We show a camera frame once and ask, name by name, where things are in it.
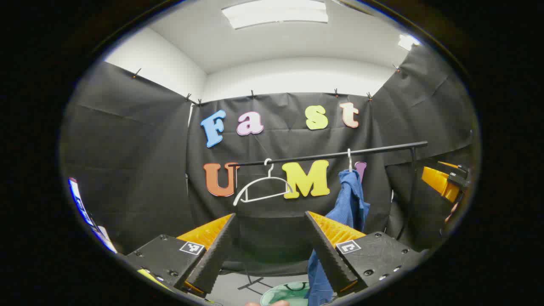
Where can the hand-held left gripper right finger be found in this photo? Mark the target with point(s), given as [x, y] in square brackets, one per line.
[329, 259]

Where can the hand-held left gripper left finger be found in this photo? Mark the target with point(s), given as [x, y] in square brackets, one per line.
[214, 259]

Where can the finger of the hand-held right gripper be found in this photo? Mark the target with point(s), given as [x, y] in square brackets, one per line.
[437, 180]

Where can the green laundry hamper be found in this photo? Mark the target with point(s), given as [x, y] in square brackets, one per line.
[280, 294]

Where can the blue garment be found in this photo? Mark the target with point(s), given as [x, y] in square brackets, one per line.
[350, 199]

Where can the white plastic hanger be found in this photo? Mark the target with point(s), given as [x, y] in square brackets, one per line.
[349, 161]
[267, 177]

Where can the black clothes rack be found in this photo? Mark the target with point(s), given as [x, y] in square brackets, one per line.
[340, 154]

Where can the white blue printed board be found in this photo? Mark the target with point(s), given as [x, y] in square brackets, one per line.
[85, 212]

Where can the small ceiling light panel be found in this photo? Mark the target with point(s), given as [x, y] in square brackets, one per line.
[408, 41]

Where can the large ceiling light panel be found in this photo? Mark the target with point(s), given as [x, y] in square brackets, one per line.
[276, 12]

